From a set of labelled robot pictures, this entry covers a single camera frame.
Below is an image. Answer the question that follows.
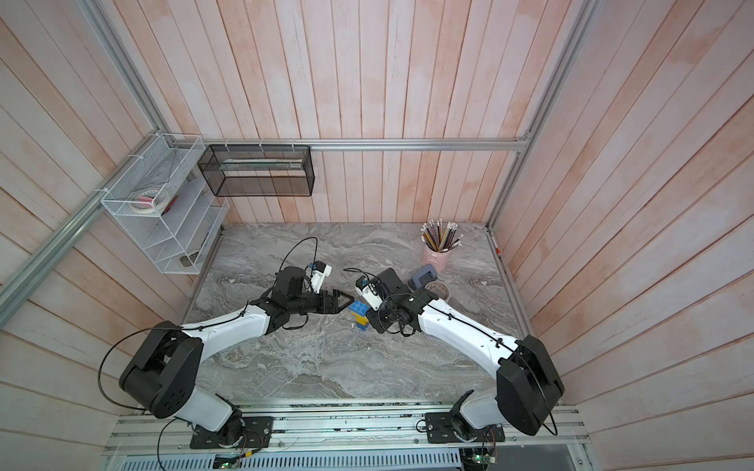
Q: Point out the white wire shelf rack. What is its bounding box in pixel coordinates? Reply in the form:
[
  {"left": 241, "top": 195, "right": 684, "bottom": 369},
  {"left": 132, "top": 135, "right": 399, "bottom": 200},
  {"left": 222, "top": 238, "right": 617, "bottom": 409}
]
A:
[{"left": 101, "top": 133, "right": 229, "bottom": 275}]

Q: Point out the tape roll on shelf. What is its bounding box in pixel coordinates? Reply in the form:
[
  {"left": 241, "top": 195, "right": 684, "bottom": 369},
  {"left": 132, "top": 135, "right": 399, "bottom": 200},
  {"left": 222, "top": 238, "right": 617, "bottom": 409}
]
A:
[{"left": 128, "top": 188, "right": 170, "bottom": 215}]

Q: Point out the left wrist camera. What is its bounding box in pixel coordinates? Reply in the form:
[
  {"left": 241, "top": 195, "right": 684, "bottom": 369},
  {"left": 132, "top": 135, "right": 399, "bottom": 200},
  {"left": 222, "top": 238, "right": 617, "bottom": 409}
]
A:
[{"left": 310, "top": 261, "right": 332, "bottom": 294}]

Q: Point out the bundle of coloured pencils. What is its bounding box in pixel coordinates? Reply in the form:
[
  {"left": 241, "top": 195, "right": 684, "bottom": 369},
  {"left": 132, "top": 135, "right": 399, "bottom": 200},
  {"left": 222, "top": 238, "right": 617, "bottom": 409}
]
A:
[{"left": 421, "top": 220, "right": 463, "bottom": 253}]

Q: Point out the black mesh basket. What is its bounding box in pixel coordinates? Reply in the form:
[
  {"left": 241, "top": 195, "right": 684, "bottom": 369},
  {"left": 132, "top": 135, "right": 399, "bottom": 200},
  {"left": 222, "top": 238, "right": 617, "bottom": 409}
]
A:
[{"left": 198, "top": 143, "right": 315, "bottom": 197}]

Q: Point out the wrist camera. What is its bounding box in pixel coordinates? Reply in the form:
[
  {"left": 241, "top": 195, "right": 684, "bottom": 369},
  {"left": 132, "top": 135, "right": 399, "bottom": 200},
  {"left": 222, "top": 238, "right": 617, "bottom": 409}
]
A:
[
  {"left": 355, "top": 275, "right": 383, "bottom": 311},
  {"left": 310, "top": 261, "right": 332, "bottom": 294}
]

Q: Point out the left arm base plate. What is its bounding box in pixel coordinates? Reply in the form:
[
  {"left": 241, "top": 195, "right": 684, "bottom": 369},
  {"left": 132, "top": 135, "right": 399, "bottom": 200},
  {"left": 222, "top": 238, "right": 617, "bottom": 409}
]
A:
[{"left": 190, "top": 416, "right": 274, "bottom": 449}]

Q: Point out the light blue long lego brick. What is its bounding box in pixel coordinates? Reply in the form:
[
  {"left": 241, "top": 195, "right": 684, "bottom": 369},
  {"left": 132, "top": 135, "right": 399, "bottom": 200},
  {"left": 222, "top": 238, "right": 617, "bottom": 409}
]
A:
[{"left": 349, "top": 300, "right": 371, "bottom": 318}]

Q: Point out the white tape roll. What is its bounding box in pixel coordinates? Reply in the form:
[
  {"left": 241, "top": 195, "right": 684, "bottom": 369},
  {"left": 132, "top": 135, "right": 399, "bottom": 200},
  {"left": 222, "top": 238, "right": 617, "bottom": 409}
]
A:
[{"left": 425, "top": 281, "right": 451, "bottom": 300}]

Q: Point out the pink pencil cup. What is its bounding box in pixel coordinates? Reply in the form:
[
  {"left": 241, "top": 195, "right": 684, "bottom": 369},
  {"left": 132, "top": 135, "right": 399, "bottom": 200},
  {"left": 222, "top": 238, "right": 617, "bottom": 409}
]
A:
[{"left": 422, "top": 246, "right": 451, "bottom": 273}]

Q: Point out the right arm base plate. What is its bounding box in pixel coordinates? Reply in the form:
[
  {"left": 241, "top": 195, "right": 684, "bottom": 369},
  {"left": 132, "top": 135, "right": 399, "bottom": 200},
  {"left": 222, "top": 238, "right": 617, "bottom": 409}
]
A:
[{"left": 423, "top": 412, "right": 506, "bottom": 445}]

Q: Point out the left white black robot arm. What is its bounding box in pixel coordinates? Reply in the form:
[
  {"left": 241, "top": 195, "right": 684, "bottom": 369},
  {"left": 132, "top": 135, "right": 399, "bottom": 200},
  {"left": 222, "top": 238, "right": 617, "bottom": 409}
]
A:
[{"left": 119, "top": 261, "right": 355, "bottom": 447}]

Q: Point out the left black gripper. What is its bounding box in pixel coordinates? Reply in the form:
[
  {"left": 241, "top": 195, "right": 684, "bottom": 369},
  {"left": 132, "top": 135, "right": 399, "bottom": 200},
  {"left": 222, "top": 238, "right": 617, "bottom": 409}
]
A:
[{"left": 289, "top": 288, "right": 355, "bottom": 315}]

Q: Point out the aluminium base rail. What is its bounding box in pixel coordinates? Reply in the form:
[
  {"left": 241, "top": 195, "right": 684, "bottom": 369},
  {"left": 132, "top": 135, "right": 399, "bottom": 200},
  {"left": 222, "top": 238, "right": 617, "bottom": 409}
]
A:
[{"left": 103, "top": 400, "right": 590, "bottom": 458}]

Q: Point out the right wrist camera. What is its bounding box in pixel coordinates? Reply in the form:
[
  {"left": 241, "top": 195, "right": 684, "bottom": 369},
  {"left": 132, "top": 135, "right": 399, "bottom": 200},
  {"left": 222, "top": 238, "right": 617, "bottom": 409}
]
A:
[{"left": 355, "top": 275, "right": 383, "bottom": 311}]

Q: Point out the blue grey tape dispenser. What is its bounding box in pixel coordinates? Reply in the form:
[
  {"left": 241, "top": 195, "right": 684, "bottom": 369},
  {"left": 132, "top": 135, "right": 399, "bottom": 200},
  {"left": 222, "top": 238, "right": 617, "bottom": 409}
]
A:
[{"left": 408, "top": 264, "right": 438, "bottom": 290}]

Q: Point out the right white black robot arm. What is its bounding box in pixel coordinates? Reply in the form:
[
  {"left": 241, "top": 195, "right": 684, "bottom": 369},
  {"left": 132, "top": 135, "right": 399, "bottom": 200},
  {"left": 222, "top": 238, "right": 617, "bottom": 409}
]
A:
[{"left": 355, "top": 269, "right": 565, "bottom": 443}]

